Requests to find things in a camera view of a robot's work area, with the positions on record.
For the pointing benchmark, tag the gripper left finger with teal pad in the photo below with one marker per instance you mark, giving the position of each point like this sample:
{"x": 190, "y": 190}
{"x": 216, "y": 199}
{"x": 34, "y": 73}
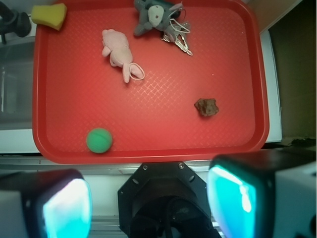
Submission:
{"x": 51, "y": 204}

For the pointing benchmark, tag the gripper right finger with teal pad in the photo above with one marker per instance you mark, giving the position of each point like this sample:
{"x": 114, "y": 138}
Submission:
{"x": 271, "y": 193}

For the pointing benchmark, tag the brown rock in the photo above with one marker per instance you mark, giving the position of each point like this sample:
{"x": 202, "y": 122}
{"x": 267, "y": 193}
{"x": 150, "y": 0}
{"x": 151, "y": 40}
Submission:
{"x": 206, "y": 107}

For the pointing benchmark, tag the green foam ball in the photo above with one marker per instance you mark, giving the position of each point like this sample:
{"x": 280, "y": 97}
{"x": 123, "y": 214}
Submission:
{"x": 99, "y": 140}

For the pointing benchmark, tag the red plastic tray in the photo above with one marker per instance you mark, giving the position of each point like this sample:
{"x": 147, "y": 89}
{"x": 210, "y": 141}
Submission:
{"x": 75, "y": 89}

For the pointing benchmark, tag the grey sink basin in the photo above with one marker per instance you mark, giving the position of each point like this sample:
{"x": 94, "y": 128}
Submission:
{"x": 16, "y": 84}

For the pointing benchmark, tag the pink plush bunny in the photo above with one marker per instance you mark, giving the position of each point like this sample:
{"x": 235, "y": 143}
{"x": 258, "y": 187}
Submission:
{"x": 116, "y": 47}

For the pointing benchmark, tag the brown cardboard panel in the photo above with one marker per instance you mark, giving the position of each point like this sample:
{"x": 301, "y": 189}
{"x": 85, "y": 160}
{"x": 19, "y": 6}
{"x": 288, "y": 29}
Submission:
{"x": 269, "y": 12}

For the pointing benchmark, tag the grey faucet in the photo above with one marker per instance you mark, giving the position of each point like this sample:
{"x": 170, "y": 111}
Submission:
{"x": 12, "y": 21}

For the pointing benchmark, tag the silver keys bunch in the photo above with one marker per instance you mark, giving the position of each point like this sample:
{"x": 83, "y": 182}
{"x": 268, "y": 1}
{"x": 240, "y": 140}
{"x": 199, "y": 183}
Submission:
{"x": 176, "y": 33}

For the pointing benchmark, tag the yellow sponge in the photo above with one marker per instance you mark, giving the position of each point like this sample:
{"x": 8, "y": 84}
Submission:
{"x": 52, "y": 16}

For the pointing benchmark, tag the grey plush donkey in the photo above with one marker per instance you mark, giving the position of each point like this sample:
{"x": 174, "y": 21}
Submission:
{"x": 155, "y": 14}

